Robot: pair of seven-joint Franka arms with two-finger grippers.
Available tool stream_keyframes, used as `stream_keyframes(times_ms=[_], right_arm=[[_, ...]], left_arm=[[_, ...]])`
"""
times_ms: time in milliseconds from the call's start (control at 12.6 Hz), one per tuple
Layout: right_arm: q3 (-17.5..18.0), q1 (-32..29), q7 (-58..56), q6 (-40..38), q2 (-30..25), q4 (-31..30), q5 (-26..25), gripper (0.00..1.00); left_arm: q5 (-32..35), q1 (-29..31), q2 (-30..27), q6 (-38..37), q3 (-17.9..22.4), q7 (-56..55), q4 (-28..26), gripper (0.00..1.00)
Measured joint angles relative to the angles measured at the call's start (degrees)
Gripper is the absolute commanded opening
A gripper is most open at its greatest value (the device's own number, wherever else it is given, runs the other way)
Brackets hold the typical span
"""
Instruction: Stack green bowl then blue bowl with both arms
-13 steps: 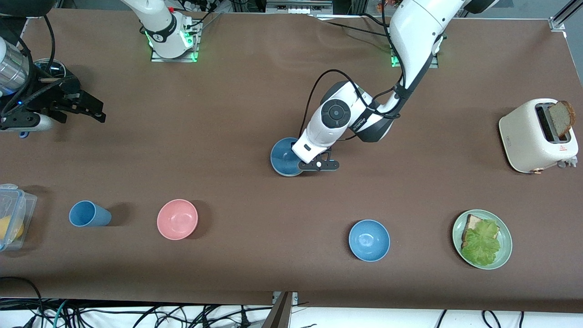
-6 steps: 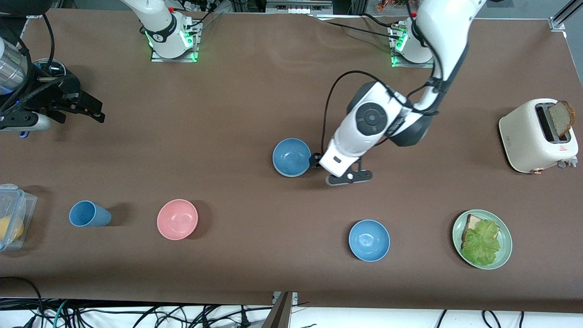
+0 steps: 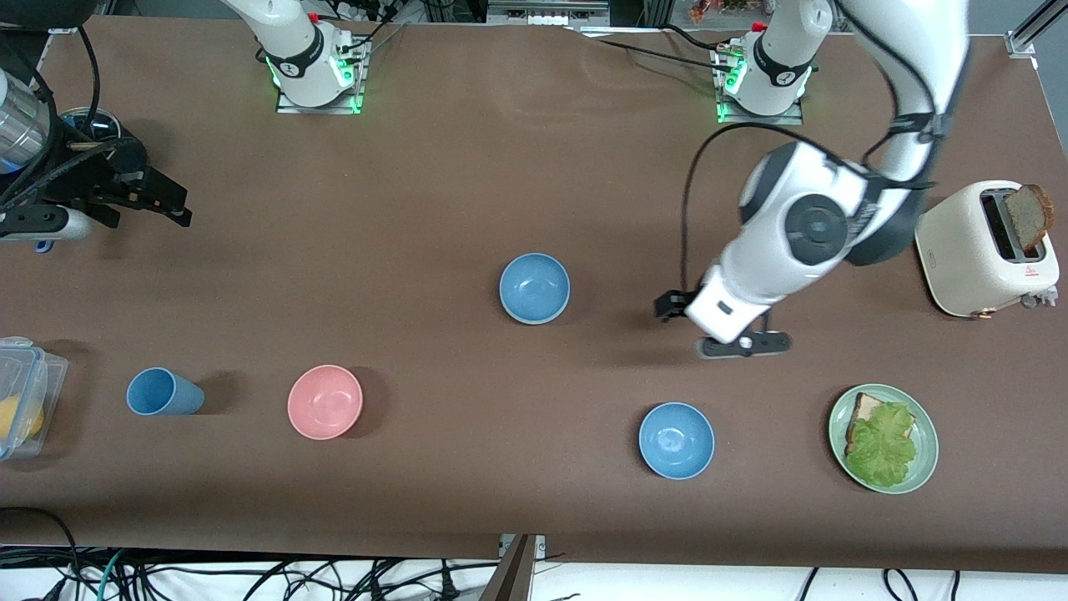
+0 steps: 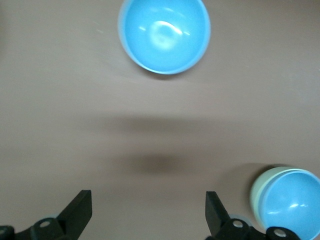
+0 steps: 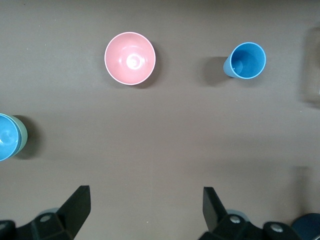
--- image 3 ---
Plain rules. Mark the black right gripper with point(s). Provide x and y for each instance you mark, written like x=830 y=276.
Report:
x=107 y=179

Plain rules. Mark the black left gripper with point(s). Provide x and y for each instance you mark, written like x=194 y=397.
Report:
x=670 y=305

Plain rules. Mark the blue bowl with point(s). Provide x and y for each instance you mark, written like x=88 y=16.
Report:
x=677 y=441
x=535 y=288

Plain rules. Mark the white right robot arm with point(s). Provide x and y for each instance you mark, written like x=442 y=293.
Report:
x=292 y=50

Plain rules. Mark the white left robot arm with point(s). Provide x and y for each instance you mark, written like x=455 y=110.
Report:
x=793 y=242

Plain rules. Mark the pink bowl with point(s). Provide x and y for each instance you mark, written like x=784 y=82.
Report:
x=324 y=402

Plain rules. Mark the blue cup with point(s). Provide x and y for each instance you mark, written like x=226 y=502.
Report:
x=158 y=392

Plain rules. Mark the clear plastic container blue lid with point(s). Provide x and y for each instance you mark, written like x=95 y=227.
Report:
x=46 y=376

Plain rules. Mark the bread slice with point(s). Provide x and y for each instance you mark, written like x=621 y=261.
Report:
x=866 y=409

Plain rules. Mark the green lettuce leaf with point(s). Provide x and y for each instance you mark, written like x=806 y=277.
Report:
x=884 y=446

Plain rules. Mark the yellow lemon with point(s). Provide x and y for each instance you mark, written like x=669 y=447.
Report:
x=18 y=419

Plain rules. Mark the light green plate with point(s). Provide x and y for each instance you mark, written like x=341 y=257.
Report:
x=926 y=451

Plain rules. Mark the cream white toaster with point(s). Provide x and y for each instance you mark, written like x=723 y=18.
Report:
x=968 y=267

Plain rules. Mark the brown toast slice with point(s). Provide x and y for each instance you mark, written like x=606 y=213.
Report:
x=1028 y=215

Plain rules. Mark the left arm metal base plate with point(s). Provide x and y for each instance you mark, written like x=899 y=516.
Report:
x=793 y=117

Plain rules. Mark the metal bracket with dark strut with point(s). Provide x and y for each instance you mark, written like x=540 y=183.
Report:
x=519 y=572

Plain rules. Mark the aluminium frame profile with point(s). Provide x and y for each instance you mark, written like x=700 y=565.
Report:
x=1028 y=33

